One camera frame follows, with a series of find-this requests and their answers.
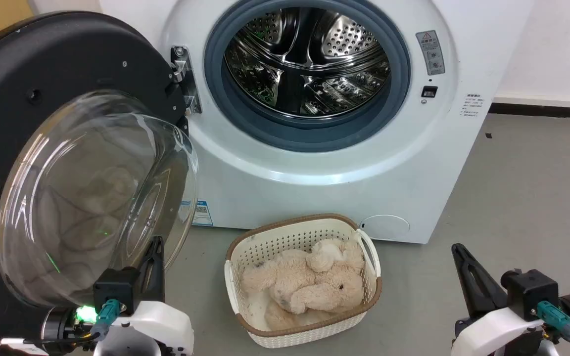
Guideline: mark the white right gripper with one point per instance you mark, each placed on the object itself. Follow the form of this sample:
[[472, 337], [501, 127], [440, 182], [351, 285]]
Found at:
[[493, 333]]

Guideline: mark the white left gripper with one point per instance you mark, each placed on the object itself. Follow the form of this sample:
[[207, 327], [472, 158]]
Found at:
[[161, 326]]

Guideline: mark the black round door glass bowl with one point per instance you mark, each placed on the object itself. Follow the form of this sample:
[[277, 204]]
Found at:
[[18, 74]]

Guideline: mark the white front-load washing machine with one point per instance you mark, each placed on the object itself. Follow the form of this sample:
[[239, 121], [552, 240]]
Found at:
[[413, 173]]

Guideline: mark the metal door hinge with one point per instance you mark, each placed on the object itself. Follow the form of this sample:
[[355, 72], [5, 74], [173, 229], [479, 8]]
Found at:
[[186, 79]]

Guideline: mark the blue white energy sticker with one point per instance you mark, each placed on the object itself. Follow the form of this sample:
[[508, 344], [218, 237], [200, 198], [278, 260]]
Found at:
[[202, 213]]

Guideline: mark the round white filter cover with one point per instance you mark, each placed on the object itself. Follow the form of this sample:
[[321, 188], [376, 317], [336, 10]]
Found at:
[[385, 227]]

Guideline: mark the cream laundry basket brown rim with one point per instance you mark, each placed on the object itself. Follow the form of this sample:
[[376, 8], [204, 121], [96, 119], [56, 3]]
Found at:
[[285, 238]]

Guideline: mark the beige plush toy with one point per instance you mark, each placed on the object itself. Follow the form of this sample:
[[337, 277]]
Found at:
[[309, 287]]

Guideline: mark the black baseboard strip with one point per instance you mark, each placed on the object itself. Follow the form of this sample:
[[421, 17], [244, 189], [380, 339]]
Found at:
[[547, 110]]

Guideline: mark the grey warning sticker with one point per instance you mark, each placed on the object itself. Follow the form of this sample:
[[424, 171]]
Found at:
[[430, 52]]

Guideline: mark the stainless steel washer drum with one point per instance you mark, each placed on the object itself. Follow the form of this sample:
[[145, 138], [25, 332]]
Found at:
[[309, 64]]

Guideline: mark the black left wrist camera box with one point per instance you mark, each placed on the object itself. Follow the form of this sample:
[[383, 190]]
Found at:
[[114, 287]]

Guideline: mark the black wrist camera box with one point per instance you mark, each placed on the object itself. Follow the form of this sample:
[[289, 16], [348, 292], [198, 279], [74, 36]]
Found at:
[[530, 294], [114, 287]]

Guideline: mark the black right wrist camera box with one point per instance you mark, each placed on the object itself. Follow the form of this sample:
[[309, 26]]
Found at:
[[530, 294]]

